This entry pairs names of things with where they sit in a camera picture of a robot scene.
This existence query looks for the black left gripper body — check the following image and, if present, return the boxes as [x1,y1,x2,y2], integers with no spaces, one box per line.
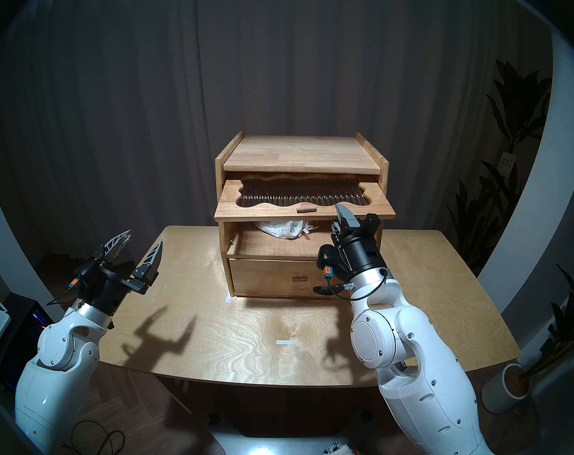
[73,260,153,318]

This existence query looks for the white round plant pot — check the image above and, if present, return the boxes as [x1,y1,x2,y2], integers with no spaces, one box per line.
[481,363,530,414]

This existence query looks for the tall dark leafy plant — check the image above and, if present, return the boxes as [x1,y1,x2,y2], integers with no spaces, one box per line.
[446,60,553,274]

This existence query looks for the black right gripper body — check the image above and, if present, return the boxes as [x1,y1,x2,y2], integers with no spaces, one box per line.
[332,231,388,290]

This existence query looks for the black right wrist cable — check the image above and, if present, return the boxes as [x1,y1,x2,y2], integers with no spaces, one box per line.
[313,268,389,302]

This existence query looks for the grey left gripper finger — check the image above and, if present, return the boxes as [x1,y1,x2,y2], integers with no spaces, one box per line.
[132,241,164,282]
[102,230,132,263]

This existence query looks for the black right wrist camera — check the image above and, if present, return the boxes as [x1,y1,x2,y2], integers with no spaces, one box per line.
[317,244,340,277]

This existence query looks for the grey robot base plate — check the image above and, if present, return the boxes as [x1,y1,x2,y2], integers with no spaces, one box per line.
[209,426,363,455]

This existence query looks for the black computer case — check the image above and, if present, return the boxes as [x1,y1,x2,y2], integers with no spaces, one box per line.
[0,293,55,393]

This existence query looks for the pulled-out wooden tray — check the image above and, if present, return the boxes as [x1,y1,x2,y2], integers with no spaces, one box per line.
[214,172,396,222]

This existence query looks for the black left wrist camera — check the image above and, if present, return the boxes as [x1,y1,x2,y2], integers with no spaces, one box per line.
[70,264,98,290]

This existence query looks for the wooden cabinet frame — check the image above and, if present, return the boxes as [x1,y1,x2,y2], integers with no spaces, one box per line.
[214,131,391,298]

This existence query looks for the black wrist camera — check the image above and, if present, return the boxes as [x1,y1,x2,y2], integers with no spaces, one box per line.
[317,244,340,277]
[70,264,98,290]

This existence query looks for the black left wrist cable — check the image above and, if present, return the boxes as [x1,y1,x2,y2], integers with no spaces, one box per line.
[47,288,77,309]

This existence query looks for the black floor cable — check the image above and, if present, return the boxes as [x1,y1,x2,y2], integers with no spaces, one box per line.
[62,420,126,455]

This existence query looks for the dark plant in white pot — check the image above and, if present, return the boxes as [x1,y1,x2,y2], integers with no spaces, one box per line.
[524,264,574,379]

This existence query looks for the white pants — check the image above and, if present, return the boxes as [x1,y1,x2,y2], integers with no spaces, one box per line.
[255,219,314,240]

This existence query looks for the grey curtain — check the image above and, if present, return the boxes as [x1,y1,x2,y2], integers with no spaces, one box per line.
[0,0,553,270]

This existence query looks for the wooden drawer with knob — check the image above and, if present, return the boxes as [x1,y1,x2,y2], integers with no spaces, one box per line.
[227,257,344,298]

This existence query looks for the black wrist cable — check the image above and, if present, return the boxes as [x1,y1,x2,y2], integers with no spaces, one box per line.
[313,268,389,302]
[47,288,77,309]

